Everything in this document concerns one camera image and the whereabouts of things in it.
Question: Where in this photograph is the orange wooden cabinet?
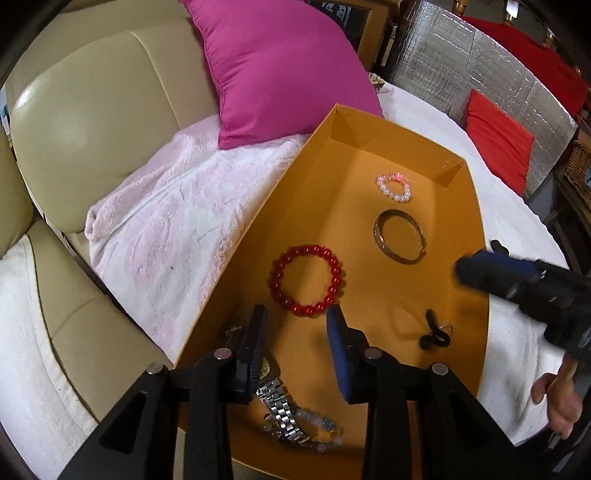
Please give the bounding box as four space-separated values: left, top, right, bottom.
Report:
305 0 409 72

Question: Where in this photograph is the person's right hand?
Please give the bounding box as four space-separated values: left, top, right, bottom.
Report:
530 359 583 439

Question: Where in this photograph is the dark red bead bracelet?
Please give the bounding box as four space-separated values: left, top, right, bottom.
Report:
270 244 342 318

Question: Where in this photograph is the metal bangle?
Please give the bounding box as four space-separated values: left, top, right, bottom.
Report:
373 209 428 265

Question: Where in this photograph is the orange cardboard box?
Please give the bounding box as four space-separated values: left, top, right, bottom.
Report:
173 104 491 480

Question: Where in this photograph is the colourful glass bead bracelet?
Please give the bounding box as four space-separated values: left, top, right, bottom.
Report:
263 406 345 453

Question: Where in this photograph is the magenta cushion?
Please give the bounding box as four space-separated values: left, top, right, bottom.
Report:
178 0 384 151

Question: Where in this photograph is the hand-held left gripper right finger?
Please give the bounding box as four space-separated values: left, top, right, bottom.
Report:
325 305 522 480

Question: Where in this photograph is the thin black hair tie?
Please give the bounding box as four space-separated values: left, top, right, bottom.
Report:
418 309 451 350

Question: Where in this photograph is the silver metal wristwatch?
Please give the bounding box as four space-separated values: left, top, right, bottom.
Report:
224 325 311 446

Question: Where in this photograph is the beige leather sofa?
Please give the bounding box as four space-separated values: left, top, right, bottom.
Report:
0 18 232 467

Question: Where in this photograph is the pink white bead bracelet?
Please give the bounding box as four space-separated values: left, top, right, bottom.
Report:
376 172 413 203

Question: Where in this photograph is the pinkish white towel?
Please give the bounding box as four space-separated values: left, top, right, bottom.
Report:
85 83 573 444

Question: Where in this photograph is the white cloth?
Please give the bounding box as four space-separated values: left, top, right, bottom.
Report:
0 237 100 480

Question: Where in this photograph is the silver quilted chair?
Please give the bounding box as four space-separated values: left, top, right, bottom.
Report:
385 0 580 199

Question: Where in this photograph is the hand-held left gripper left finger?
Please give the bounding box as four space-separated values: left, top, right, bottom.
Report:
58 304 270 480

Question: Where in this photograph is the large red cushion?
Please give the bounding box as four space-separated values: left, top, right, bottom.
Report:
462 16 589 118

